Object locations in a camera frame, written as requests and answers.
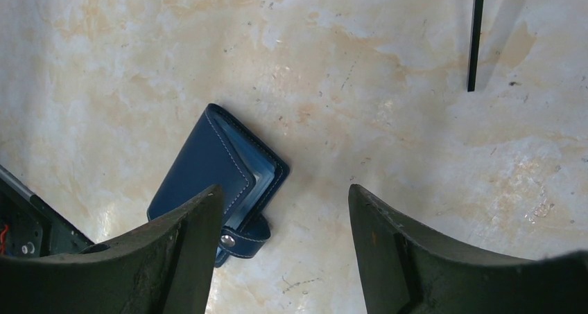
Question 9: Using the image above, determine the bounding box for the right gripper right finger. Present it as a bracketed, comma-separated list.
[348, 184, 587, 313]

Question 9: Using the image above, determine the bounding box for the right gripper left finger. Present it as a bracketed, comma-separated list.
[1, 185, 224, 313]

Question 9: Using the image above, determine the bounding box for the blue leather card holder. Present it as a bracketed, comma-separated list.
[146, 103, 290, 268]

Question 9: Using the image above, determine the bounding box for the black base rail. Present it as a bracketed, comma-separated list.
[1, 167, 94, 258]

